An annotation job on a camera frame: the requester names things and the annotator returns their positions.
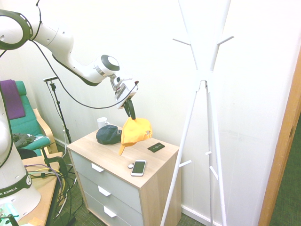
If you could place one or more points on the black camera tripod stand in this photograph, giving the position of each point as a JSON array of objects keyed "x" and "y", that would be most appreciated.
[{"x": 58, "y": 106}]

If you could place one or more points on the wooden door frame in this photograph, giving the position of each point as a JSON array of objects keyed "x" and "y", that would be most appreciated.
[{"x": 279, "y": 164}]

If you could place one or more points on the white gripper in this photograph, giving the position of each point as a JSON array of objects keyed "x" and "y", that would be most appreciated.
[{"x": 125, "y": 95}]

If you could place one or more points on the black C-clamp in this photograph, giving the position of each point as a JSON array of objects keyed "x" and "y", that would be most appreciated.
[{"x": 60, "y": 161}]

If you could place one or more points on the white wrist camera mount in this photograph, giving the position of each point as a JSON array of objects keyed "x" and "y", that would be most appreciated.
[{"x": 124, "y": 78}]

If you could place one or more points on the orange baseball cap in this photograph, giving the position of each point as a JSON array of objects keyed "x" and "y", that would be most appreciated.
[{"x": 135, "y": 131}]

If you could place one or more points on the wood dresser with grey drawers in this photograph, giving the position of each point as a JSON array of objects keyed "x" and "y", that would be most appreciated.
[{"x": 160, "y": 188}]

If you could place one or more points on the light wooden table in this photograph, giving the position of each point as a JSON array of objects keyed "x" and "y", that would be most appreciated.
[{"x": 48, "y": 188}]

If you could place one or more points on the white baseboard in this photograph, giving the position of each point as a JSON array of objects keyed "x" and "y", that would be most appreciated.
[{"x": 197, "y": 213}]

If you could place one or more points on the white coat rack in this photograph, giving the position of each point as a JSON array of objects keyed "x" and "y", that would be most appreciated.
[{"x": 202, "y": 75}]

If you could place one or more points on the orange sticky note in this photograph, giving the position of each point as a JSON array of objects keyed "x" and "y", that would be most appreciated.
[{"x": 37, "y": 220}]

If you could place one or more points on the dark blue cap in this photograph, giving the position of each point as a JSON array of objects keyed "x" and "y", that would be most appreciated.
[{"x": 108, "y": 135}]

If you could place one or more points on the round white key fob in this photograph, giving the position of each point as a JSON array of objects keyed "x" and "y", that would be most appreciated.
[{"x": 130, "y": 166}]

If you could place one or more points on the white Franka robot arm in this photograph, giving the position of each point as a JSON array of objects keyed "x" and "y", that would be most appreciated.
[{"x": 58, "y": 40}]

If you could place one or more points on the purple cloth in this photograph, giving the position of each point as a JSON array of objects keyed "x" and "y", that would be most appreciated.
[{"x": 11, "y": 99}]

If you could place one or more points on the white smartphone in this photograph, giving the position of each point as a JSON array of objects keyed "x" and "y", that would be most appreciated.
[{"x": 138, "y": 167}]

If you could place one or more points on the white mug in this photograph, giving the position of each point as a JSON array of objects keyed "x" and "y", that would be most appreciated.
[{"x": 102, "y": 122}]

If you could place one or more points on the green wooden armchair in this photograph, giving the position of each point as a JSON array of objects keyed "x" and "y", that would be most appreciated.
[{"x": 31, "y": 115}]

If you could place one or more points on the black card with white print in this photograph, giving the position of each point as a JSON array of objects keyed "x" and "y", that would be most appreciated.
[{"x": 156, "y": 147}]

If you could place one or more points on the dark grey garment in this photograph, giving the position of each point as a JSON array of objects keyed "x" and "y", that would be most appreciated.
[{"x": 23, "y": 139}]

